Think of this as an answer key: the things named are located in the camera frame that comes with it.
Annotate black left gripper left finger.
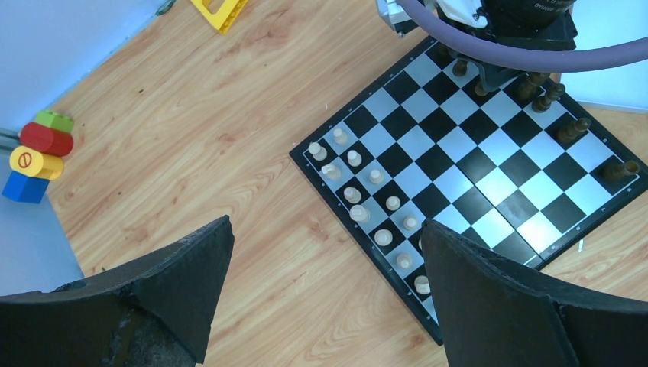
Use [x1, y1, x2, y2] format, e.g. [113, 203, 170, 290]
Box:
[1, 216, 235, 366]

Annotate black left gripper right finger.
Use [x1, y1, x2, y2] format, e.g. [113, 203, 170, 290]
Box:
[421, 219, 647, 366]

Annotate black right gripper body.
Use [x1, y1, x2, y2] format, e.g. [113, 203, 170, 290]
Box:
[439, 0, 578, 94]

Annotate brown chess piece crossed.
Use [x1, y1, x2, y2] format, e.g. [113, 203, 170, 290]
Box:
[515, 72, 550, 101]

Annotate brown chess piece long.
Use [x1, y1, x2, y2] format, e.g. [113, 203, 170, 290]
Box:
[532, 83, 565, 113]

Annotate brown pawn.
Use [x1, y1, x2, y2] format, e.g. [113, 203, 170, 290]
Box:
[452, 59, 468, 77]

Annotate black white chess board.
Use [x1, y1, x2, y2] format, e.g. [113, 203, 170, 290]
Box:
[290, 38, 647, 342]

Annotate white chess rook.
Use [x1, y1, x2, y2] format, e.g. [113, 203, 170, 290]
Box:
[308, 141, 328, 161]

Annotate white chess pawn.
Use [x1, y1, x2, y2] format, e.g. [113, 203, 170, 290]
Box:
[332, 128, 348, 145]

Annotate blue cube block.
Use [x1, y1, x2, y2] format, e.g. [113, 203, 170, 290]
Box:
[2, 171, 50, 204]

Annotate yellow cylinder block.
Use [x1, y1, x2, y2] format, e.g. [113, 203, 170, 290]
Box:
[10, 145, 64, 180]

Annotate red cylinder block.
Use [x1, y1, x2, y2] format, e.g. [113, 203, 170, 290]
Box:
[20, 122, 74, 157]

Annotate green lego brick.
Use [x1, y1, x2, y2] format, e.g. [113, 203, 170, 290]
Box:
[34, 110, 74, 133]

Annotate yellow triangle toy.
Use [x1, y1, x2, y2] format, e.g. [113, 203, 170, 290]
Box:
[191, 0, 248, 34]

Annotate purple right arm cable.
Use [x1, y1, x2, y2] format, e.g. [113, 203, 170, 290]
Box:
[397, 0, 648, 73]

